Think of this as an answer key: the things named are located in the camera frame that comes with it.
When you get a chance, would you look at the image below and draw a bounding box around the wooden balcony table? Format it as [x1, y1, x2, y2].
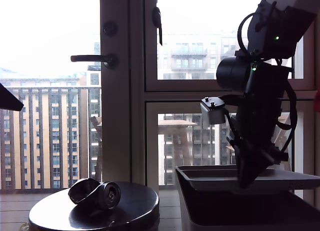
[157, 119, 198, 167]

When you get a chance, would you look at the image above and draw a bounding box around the wooden folding chair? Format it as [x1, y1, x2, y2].
[224, 113, 293, 172]

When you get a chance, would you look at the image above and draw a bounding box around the thin black camera cable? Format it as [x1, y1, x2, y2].
[223, 109, 242, 144]

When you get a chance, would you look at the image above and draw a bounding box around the dark drink can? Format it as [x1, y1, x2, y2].
[67, 177, 122, 210]

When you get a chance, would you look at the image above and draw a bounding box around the round metal door lock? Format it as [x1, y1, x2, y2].
[102, 20, 118, 37]

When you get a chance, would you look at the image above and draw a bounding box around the gripper's grey camera box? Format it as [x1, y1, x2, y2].
[200, 95, 238, 130]

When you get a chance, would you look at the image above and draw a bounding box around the white window frame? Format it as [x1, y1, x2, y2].
[130, 0, 320, 207]

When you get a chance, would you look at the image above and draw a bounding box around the white balcony door frame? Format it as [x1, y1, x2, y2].
[99, 0, 132, 185]

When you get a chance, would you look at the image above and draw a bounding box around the dark balcony railing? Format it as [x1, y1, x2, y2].
[0, 87, 102, 195]

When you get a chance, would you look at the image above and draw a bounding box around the red cloth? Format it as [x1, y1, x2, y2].
[313, 89, 320, 112]

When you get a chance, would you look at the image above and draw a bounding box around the dark window handle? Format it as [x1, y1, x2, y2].
[152, 0, 163, 46]

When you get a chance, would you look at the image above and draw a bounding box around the round dark metal platform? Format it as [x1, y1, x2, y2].
[28, 181, 160, 231]

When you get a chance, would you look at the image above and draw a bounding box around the metal door lever handle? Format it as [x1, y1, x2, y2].
[70, 53, 118, 70]

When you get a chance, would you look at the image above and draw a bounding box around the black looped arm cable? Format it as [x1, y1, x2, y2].
[237, 12, 263, 57]

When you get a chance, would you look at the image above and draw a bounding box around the grey plastic recycling bin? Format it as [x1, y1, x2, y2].
[176, 170, 320, 231]

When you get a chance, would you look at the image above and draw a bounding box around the black looped gripper cable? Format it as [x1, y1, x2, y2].
[272, 80, 298, 154]

